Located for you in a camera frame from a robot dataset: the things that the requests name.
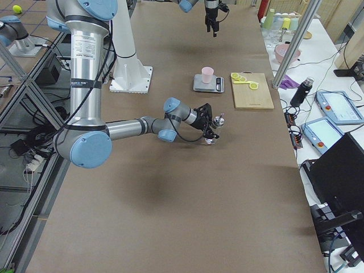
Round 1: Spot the black thermos bottle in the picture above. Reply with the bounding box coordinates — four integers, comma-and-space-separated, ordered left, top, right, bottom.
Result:
290, 77, 314, 107

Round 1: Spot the teach pendant near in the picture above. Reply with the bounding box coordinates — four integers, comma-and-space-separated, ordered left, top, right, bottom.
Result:
301, 117, 344, 155

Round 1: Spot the glass sauce bottle steel spout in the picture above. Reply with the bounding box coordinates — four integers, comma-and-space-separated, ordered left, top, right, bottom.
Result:
205, 113, 225, 145

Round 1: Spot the pink plastic cup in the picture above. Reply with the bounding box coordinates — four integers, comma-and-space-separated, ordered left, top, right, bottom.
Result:
201, 67, 214, 84

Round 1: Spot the teach pendant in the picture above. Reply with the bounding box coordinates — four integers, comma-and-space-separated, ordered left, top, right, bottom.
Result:
301, 117, 344, 155
316, 91, 363, 125

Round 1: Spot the pink bowl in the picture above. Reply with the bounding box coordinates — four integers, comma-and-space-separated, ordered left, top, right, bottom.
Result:
274, 44, 301, 63

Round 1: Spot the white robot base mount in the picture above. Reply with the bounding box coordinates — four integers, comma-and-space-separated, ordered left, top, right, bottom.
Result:
110, 64, 153, 94

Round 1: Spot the lemon slice front pair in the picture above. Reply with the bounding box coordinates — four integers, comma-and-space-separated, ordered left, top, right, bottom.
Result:
249, 82, 259, 90

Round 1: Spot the aluminium frame post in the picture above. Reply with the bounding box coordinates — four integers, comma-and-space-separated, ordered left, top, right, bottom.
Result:
272, 0, 322, 89

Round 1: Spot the purple cloth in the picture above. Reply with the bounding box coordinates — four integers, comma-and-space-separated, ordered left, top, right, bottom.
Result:
279, 75, 300, 90

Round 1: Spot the black power strip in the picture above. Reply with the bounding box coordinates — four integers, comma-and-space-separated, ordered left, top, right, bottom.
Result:
284, 112, 303, 150

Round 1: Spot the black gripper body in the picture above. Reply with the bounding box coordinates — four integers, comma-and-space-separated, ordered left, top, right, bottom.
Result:
191, 103, 212, 131
205, 0, 228, 21

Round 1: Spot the bamboo cutting board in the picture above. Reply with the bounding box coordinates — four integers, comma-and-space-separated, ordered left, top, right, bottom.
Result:
230, 72, 274, 110

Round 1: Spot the yellow plastic knife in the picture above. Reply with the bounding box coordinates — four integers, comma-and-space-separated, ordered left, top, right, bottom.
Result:
233, 81, 251, 84

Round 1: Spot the black computer tower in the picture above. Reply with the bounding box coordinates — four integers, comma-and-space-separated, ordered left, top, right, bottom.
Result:
308, 133, 363, 256

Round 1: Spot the yellow cup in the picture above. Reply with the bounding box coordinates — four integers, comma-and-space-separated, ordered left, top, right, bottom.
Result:
282, 18, 291, 30

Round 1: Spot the digital kitchen scale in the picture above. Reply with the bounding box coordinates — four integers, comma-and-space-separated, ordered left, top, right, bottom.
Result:
193, 74, 225, 94

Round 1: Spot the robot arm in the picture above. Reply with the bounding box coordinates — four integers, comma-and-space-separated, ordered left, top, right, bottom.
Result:
172, 0, 230, 38
47, 1, 218, 168

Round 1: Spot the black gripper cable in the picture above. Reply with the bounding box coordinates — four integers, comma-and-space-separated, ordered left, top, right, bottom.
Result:
166, 113, 213, 143

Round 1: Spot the green bottle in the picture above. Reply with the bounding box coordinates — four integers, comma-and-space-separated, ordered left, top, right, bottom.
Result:
262, 9, 275, 30

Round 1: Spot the teach pendant far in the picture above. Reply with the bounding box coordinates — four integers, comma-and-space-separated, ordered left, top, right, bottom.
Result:
316, 91, 363, 125

